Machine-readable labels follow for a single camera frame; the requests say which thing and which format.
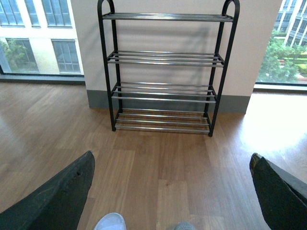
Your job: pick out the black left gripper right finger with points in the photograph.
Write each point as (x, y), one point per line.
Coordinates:
(282, 197)

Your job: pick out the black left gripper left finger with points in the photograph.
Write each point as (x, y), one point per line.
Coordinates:
(57, 204)

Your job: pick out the black metal shoe rack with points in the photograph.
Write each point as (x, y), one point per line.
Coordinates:
(161, 106)

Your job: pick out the white slipper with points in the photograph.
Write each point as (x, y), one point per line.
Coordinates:
(111, 221)

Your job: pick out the grey slipper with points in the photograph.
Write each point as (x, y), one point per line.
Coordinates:
(184, 226)

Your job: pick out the right dark window frame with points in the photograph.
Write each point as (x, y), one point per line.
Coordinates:
(279, 87)

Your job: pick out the dark window frame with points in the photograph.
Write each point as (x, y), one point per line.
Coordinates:
(279, 87)
(34, 77)

